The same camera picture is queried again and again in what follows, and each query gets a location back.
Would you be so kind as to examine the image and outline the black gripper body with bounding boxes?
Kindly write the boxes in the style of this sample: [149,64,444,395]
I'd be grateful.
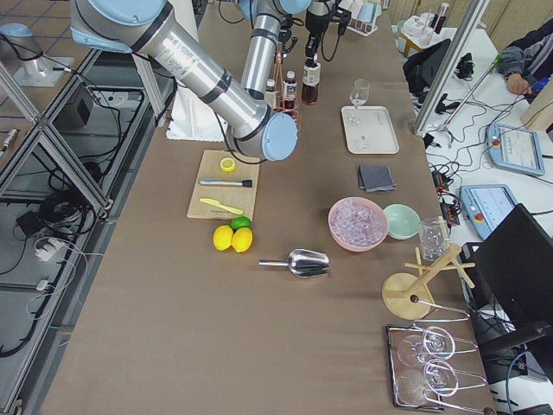
[305,8,351,61]
[278,16,298,56]

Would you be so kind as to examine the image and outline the copper wire bottle basket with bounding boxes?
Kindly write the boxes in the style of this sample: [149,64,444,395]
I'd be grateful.
[264,50,301,128]

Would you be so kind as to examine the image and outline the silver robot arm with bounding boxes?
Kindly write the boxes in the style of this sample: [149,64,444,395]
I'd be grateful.
[70,1,340,161]

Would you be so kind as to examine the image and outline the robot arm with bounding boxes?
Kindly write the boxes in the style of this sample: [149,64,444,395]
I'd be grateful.
[235,0,312,61]

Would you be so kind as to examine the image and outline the tea bottle white cap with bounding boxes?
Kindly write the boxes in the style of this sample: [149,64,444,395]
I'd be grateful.
[264,79,277,109]

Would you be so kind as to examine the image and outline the clear wine glass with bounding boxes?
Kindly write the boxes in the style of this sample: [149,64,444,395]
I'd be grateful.
[349,79,370,125]

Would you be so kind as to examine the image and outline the white rabbit tray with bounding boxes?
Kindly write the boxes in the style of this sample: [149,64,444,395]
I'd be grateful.
[340,105,399,155]

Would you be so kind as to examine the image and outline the grey folded cloth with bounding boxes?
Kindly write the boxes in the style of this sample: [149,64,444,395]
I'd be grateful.
[358,165,397,192]

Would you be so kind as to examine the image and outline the half lemon slice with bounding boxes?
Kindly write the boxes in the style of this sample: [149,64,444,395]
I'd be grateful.
[219,157,236,173]

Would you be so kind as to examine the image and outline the steel muddler black tip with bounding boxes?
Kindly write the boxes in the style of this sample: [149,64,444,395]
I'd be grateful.
[198,179,253,188]

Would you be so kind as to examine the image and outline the bamboo cutting board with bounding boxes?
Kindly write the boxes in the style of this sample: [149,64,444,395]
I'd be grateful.
[187,150,260,220]

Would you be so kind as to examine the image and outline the clear ice cubes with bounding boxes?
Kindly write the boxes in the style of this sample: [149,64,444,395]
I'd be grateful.
[330,200,387,247]

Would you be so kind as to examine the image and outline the pink bowl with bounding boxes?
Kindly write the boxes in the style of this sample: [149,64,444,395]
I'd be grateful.
[327,197,389,252]

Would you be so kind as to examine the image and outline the yellow plastic knife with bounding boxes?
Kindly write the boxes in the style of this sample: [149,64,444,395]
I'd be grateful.
[200,198,244,215]

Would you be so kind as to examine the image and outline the green lime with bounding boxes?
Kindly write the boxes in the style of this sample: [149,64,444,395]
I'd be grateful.
[230,216,251,231]

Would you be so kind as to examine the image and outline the mint green bowl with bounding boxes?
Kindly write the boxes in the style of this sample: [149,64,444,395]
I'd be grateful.
[384,204,420,240]

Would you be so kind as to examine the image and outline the yellow lemon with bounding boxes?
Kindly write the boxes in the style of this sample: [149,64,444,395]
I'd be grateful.
[232,227,253,252]
[212,225,234,252]

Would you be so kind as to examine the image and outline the steel ice scoop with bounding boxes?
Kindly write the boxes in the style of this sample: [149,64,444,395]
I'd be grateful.
[258,248,330,278]

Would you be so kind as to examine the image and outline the clear tumbler glass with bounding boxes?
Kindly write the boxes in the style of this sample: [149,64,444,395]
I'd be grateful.
[418,217,446,261]

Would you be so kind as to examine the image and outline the seated person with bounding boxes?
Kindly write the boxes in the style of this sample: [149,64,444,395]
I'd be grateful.
[496,18,552,102]

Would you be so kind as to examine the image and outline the blue teach pendant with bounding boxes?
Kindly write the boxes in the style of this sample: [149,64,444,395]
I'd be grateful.
[486,123,545,176]
[460,184,518,239]

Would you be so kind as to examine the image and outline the black monitor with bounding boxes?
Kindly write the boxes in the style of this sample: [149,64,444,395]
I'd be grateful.
[461,203,552,369]

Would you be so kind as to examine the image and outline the upside-down wine glass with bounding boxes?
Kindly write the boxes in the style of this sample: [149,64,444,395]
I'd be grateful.
[397,326,478,367]
[397,358,488,401]

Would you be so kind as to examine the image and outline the black metal glass rack tray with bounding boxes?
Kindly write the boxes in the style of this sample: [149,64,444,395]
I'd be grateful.
[385,322,494,414]

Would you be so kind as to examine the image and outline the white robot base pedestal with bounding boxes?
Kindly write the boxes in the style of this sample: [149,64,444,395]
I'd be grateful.
[167,85,227,143]

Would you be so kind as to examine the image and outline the aluminium frame post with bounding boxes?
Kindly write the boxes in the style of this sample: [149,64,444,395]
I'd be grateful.
[413,0,490,137]

